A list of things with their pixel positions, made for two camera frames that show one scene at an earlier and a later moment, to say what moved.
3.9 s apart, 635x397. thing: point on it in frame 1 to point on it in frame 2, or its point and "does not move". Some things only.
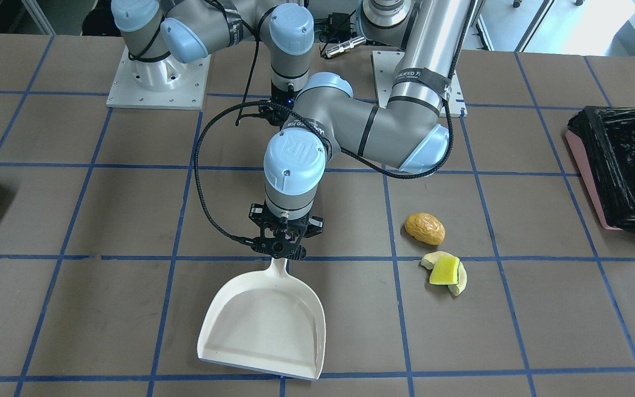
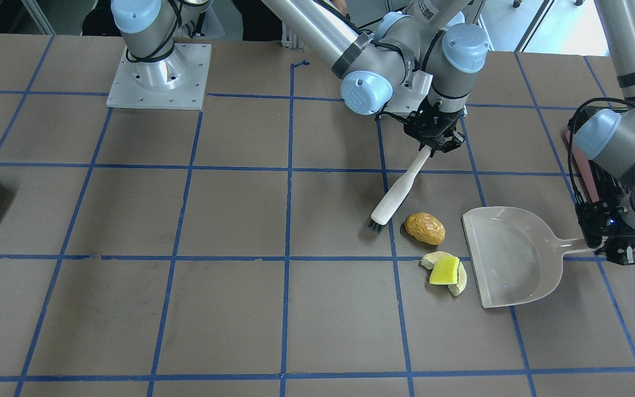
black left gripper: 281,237 to 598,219
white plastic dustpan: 269,321 to 516,256
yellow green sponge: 445,271 does not move
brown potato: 426,227 does not move
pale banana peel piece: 428,262 does not move
